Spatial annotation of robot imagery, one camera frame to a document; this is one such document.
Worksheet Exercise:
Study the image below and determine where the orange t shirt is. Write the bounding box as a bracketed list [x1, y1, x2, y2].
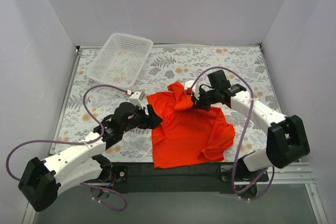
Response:
[147, 82, 235, 169]

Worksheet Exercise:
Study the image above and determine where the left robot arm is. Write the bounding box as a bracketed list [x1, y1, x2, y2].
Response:
[18, 102, 163, 212]

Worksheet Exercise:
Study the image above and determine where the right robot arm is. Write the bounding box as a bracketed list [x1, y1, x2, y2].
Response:
[184, 70, 310, 181]

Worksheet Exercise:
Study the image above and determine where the floral patterned table mat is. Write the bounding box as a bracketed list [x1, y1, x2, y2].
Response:
[50, 46, 280, 154]

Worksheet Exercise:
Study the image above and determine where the white plastic basket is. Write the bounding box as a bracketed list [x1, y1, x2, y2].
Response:
[87, 33, 153, 89]

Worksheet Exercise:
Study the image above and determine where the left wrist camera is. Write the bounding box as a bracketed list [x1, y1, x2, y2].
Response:
[129, 90, 145, 108]

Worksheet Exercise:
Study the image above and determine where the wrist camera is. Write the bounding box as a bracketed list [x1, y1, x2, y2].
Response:
[129, 90, 145, 108]
[184, 80, 195, 95]

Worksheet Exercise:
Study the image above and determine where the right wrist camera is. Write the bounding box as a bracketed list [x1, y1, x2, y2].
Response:
[184, 80, 195, 95]

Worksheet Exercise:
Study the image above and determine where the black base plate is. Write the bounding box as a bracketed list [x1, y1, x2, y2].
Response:
[110, 162, 270, 195]

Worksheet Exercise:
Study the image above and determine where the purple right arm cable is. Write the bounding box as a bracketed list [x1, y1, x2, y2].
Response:
[188, 66, 276, 201]

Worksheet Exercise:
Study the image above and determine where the aluminium table frame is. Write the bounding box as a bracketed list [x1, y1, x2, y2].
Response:
[20, 44, 329, 224]

